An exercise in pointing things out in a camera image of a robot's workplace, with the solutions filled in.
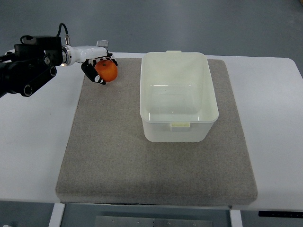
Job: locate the white table leg left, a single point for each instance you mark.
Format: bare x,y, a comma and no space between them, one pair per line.
57,215

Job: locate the grey metal base plate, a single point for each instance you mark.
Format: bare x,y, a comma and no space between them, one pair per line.
114,221

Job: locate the black table control panel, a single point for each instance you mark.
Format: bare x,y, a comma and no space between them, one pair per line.
280,214

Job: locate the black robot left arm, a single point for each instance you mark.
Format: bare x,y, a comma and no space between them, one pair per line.
34,62

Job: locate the white table leg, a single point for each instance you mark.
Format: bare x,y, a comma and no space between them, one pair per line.
57,215
236,220

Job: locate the orange fruit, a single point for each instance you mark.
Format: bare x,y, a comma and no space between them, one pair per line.
107,70

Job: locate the white plastic box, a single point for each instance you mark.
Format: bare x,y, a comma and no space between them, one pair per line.
177,97

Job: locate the grey felt mat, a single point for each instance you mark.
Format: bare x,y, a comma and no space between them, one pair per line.
109,160

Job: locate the small metal floor plate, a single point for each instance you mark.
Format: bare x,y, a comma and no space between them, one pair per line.
102,43

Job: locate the white table leg right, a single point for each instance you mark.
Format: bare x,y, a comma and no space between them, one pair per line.
236,220

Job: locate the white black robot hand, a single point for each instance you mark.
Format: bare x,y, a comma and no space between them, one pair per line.
80,54

